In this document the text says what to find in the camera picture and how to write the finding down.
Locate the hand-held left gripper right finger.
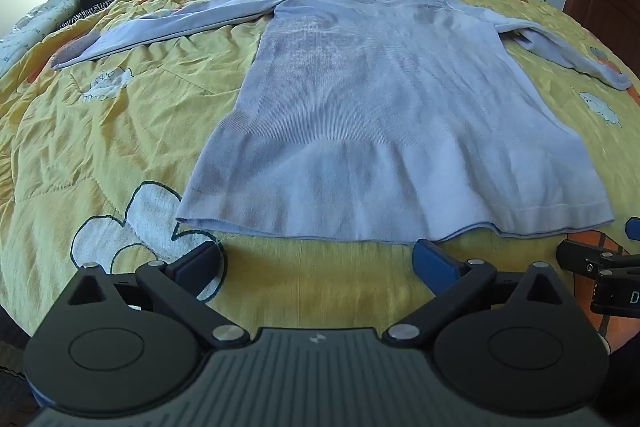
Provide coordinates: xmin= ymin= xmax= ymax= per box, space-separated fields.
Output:
xmin=384 ymin=238 xmax=571 ymax=348

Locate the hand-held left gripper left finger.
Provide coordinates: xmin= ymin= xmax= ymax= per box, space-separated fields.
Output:
xmin=66 ymin=241 xmax=251 ymax=349

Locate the light blue knit sweater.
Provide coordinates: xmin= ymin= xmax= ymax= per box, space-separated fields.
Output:
xmin=51 ymin=0 xmax=632 ymax=244

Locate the yellow carrot print quilt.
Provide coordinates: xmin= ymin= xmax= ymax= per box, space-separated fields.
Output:
xmin=0 ymin=0 xmax=640 ymax=408

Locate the pale floral blanket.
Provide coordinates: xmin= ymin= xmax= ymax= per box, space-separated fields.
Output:
xmin=0 ymin=0 xmax=138 ymax=78

